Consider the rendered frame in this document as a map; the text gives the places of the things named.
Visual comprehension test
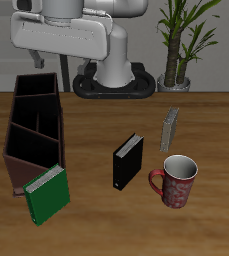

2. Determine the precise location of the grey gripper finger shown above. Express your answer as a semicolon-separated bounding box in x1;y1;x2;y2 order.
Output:
77;59;91;76
28;49;46;70

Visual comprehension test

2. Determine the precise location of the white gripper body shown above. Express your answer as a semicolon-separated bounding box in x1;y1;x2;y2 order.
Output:
10;8;113;62

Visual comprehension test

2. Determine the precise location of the dark brown desk caddy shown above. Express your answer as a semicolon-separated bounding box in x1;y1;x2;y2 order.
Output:
2;72;67;199

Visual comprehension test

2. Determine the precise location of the grey book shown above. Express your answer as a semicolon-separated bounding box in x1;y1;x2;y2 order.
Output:
159;106;181;154

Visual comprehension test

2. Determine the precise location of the black book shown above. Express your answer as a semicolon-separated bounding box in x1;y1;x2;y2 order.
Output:
112;132;145;192

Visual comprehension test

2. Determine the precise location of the green book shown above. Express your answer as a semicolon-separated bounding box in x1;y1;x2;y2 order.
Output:
22;162;72;228

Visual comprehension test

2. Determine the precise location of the green pot plant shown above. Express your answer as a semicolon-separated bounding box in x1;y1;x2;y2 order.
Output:
155;0;222;94

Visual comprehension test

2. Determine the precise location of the red patterned mug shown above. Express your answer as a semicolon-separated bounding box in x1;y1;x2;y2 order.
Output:
148;154;199;210

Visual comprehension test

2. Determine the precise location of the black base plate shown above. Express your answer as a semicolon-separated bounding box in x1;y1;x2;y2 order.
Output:
72;62;157;100

